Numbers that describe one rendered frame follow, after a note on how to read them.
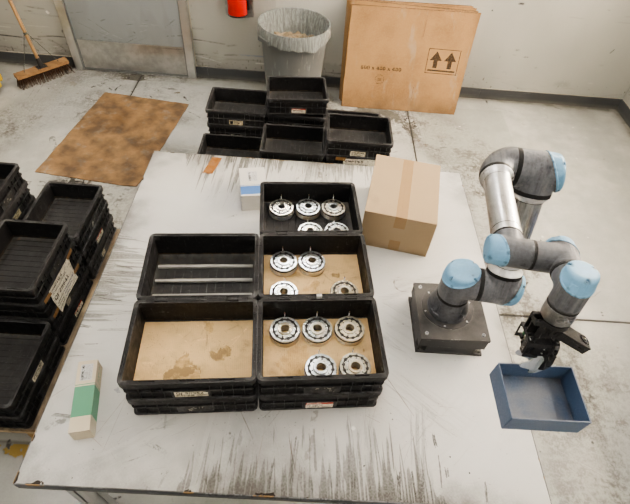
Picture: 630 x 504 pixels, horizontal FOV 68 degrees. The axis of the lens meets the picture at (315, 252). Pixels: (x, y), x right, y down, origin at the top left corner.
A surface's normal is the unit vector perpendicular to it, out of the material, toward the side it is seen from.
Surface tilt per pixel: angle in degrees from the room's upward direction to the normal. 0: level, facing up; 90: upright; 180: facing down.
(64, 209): 0
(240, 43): 90
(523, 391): 2
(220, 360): 0
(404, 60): 77
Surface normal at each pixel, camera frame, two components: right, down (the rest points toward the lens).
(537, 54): -0.03, 0.75
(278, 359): 0.07, -0.66
